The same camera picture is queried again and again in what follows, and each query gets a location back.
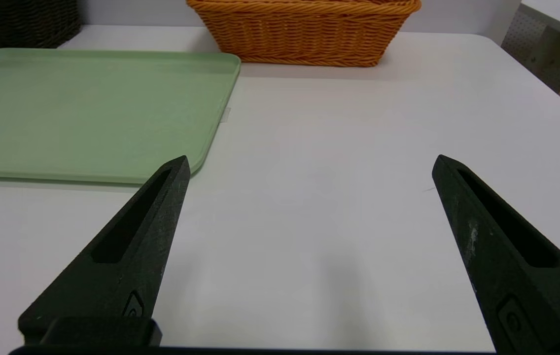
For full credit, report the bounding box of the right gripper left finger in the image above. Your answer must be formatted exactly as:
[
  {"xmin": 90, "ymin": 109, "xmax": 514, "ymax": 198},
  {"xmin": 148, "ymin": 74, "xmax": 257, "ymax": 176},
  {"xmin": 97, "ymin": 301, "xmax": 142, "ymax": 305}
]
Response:
[{"xmin": 18, "ymin": 155, "xmax": 192, "ymax": 346}]

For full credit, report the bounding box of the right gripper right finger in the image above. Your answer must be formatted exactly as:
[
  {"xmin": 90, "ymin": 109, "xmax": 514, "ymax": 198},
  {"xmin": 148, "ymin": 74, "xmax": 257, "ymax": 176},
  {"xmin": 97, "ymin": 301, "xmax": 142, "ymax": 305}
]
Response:
[{"xmin": 431, "ymin": 154, "xmax": 560, "ymax": 355}]

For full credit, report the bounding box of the dark brown wicker basket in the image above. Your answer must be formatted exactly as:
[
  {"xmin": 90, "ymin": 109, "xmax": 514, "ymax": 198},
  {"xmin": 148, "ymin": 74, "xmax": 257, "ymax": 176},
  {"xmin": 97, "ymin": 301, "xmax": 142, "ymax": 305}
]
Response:
[{"xmin": 0, "ymin": 0, "xmax": 82, "ymax": 55}]

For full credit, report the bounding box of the orange wicker basket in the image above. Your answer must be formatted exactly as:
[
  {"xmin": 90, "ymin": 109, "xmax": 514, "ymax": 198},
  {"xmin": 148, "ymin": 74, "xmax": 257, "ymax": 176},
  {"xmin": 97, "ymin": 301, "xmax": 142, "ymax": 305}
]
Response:
[{"xmin": 186, "ymin": 0, "xmax": 422, "ymax": 68}]

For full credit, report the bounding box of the light green plastic tray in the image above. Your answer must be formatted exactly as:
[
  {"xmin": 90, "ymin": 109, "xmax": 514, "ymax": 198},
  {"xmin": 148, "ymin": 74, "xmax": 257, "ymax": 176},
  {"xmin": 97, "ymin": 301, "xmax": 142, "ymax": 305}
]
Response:
[{"xmin": 0, "ymin": 48, "xmax": 242, "ymax": 185}]

